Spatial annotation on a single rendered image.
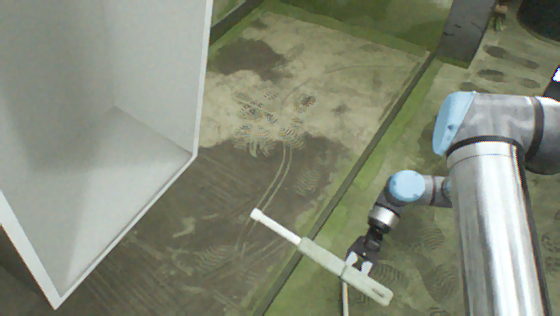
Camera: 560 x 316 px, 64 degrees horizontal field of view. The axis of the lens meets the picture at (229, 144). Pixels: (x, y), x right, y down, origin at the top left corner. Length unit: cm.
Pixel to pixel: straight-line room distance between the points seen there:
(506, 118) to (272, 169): 123
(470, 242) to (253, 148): 139
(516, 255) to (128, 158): 107
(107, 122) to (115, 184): 25
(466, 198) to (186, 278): 112
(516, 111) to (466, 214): 21
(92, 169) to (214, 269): 58
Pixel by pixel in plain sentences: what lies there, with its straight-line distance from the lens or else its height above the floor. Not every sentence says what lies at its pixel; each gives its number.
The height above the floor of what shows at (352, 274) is 27.
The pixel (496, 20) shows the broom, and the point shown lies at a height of 4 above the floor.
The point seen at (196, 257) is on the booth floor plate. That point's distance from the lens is 170.
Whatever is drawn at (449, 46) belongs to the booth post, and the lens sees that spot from 270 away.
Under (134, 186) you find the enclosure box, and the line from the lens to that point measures 137.
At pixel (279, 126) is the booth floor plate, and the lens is 212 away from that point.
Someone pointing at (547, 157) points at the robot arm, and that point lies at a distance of 92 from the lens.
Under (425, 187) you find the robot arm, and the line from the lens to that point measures 141.
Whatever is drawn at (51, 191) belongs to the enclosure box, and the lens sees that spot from 140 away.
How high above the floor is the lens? 151
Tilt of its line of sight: 46 degrees down
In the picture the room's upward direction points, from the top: 4 degrees counter-clockwise
